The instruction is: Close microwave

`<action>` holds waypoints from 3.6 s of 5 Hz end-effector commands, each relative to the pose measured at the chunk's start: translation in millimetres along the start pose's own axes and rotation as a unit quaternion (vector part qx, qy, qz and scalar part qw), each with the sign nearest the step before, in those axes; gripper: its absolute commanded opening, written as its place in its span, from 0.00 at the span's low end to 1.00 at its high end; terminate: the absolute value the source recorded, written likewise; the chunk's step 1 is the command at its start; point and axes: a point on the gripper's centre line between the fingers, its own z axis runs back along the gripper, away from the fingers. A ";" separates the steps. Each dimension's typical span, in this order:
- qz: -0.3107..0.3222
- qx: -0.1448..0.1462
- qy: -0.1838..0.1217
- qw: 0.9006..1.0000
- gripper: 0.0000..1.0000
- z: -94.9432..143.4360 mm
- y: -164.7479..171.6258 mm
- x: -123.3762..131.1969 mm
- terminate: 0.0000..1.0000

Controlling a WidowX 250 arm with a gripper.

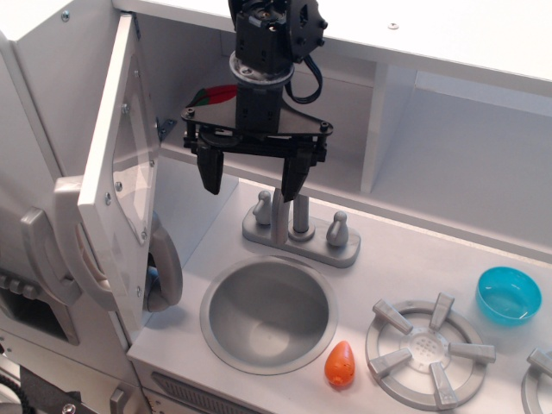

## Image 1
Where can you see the white toy kitchen cabinet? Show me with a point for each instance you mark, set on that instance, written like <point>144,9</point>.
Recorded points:
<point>440,156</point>

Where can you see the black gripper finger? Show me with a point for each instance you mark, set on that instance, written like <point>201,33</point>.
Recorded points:
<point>295,173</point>
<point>210,166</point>

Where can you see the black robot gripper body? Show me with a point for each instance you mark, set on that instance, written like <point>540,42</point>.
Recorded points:
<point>233,119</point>

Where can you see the white microwave door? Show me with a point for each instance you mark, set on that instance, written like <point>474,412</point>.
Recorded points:
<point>103,218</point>

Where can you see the orange toy carrot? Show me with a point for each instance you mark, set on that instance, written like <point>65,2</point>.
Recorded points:
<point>339,368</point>

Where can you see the grey toy faucet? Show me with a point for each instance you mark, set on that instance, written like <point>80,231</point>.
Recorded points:
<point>288,226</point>

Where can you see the grey stove burner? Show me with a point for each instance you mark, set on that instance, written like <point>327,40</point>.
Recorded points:
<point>425,355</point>
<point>540,367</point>

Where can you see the round silver sink basin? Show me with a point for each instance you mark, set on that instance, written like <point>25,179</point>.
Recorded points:
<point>268,315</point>

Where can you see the grey fridge door handle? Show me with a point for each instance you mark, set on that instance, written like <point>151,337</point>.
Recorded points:
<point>45,259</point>

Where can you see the blue plastic bowl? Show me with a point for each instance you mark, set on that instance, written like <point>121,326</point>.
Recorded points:
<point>507,296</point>

